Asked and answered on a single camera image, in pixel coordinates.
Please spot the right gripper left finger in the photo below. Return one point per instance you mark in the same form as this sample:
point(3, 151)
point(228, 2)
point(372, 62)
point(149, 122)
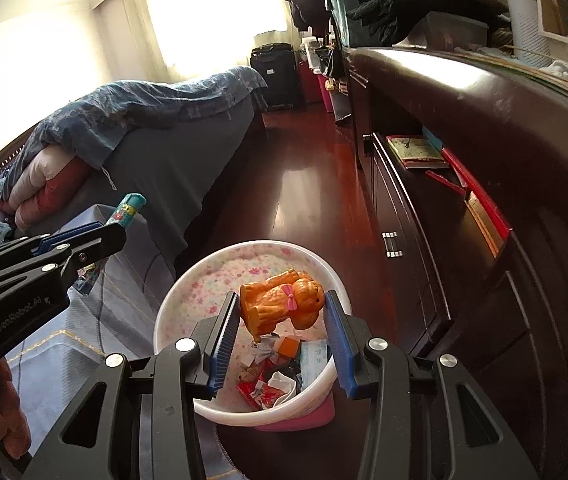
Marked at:
point(216, 338)

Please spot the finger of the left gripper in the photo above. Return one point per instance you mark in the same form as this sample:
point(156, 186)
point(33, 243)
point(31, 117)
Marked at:
point(32, 246)
point(65, 254)

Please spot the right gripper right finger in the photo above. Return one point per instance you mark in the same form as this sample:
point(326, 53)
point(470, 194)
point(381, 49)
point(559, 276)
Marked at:
point(347, 337)

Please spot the orange sponge block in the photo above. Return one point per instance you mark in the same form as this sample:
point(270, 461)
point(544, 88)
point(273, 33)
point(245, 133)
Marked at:
point(287, 347)

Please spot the orange toy dog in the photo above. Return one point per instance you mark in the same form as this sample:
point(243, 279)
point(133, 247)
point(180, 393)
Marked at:
point(291, 295)

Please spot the teal patterned tube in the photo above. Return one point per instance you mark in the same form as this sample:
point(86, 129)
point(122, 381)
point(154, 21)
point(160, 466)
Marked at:
point(106, 241)

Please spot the white floral trash bin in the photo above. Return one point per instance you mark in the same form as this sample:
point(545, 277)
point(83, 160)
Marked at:
point(200, 292)

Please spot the red snack wrapper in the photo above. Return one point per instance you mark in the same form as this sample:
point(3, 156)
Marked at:
point(253, 386)

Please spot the pink and red comforter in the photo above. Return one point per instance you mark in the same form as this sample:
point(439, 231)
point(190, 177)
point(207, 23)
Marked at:
point(46, 185)

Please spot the blue tablecloth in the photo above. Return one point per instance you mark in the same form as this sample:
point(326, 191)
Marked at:
point(118, 315)

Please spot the bed with grey sheet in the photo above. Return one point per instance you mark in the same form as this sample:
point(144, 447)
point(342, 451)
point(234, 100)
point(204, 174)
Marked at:
point(173, 168)

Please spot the blue patterned duvet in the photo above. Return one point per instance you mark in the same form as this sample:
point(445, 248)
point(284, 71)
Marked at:
point(92, 127)

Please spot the red book on shelf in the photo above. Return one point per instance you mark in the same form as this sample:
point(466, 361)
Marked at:
point(486, 214)

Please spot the dark wooden dresser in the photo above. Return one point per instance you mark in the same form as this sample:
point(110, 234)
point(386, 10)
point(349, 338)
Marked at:
point(504, 318)

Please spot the black suitcase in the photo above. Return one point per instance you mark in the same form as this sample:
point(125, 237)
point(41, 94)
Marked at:
point(277, 64)

